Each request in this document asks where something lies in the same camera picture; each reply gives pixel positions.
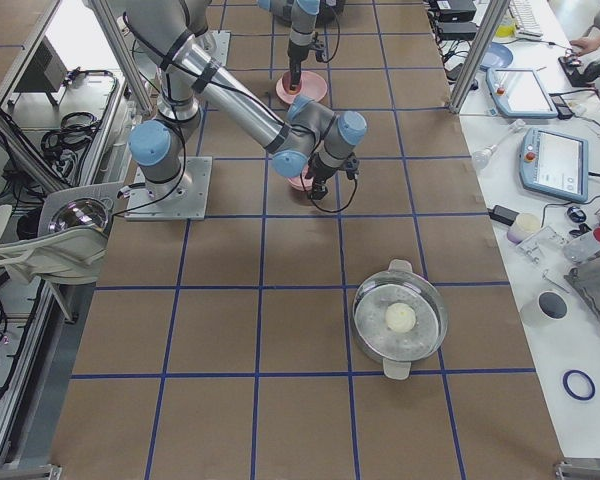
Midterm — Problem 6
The aluminium frame post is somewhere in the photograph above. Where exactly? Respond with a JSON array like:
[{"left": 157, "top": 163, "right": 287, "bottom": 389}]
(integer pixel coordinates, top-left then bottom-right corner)
[{"left": 448, "top": 0, "right": 509, "bottom": 114}]

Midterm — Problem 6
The white steamed bun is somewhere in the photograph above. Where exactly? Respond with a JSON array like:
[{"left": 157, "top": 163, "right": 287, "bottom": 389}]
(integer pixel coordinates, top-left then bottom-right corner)
[{"left": 384, "top": 302, "right": 417, "bottom": 333}]

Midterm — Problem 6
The steel steamer pot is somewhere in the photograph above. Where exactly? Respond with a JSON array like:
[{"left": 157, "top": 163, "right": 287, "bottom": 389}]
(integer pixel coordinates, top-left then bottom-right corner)
[{"left": 351, "top": 259, "right": 449, "bottom": 380}]

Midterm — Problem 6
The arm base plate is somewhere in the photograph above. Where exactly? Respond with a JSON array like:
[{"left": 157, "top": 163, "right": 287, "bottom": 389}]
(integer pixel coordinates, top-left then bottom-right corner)
[
  {"left": 124, "top": 156, "right": 212, "bottom": 221},
  {"left": 197, "top": 30, "right": 231, "bottom": 66}
]

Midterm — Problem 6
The blue rubber ring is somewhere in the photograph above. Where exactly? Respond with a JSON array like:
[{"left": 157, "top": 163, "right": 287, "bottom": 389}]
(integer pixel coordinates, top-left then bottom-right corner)
[{"left": 561, "top": 369, "right": 596, "bottom": 401}]

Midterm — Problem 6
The black power adapter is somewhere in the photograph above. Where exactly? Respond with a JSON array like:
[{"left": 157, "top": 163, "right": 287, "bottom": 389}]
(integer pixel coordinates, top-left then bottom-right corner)
[{"left": 488, "top": 205, "right": 519, "bottom": 226}]

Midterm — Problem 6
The near teach pendant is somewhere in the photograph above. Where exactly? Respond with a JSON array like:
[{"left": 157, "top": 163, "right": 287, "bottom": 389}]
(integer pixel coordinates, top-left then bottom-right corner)
[{"left": 519, "top": 128, "right": 589, "bottom": 203}]

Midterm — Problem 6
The pink plate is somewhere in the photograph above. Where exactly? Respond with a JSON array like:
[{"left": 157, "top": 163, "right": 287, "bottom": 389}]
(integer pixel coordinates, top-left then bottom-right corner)
[{"left": 276, "top": 70, "right": 328, "bottom": 105}]

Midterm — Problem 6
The pink bowl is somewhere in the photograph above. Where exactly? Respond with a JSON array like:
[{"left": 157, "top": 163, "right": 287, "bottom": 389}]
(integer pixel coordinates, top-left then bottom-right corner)
[{"left": 287, "top": 173, "right": 313, "bottom": 191}]

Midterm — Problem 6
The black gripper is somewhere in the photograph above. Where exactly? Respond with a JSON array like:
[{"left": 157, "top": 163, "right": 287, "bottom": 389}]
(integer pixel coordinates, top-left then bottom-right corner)
[
  {"left": 285, "top": 32, "right": 325, "bottom": 90},
  {"left": 307, "top": 153, "right": 359, "bottom": 199}
]

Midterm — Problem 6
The far teach pendant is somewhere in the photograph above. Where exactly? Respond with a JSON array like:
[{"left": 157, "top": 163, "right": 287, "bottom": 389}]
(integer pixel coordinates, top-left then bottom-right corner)
[{"left": 485, "top": 68, "right": 558, "bottom": 119}]

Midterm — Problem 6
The teach pendant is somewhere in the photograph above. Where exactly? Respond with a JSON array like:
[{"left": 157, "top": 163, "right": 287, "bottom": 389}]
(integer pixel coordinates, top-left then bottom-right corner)
[
  {"left": 519, "top": 128, "right": 589, "bottom": 203},
  {"left": 485, "top": 68, "right": 558, "bottom": 119}
]

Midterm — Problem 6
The white paper cup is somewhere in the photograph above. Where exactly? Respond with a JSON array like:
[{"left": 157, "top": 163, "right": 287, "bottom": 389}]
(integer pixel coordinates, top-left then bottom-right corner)
[{"left": 520, "top": 290, "right": 569, "bottom": 327}]

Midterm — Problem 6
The blue plate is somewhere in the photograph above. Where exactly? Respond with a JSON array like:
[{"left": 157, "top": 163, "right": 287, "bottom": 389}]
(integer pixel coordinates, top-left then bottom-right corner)
[{"left": 480, "top": 42, "right": 513, "bottom": 71}]

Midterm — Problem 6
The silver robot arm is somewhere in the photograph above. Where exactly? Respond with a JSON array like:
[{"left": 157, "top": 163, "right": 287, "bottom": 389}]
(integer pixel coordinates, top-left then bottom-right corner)
[
  {"left": 123, "top": 1, "right": 367, "bottom": 201},
  {"left": 257, "top": 0, "right": 327, "bottom": 104}
]

